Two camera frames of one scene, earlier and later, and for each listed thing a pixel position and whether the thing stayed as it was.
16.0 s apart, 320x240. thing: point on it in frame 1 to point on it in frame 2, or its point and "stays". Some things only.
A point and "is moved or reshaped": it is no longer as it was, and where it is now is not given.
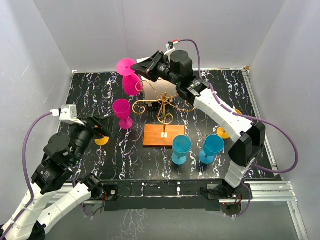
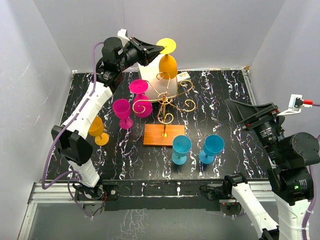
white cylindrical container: x=160 y=90 stays
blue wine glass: x=213 y=145 stays
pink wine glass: x=132 y=84 to x=142 y=104
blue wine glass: x=181 y=145 stays
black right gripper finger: x=144 y=68 to x=241 y=113
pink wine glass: x=121 y=108 stays
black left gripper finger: x=110 y=126 to x=151 y=53
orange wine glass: x=222 y=132 is moved or reshaped
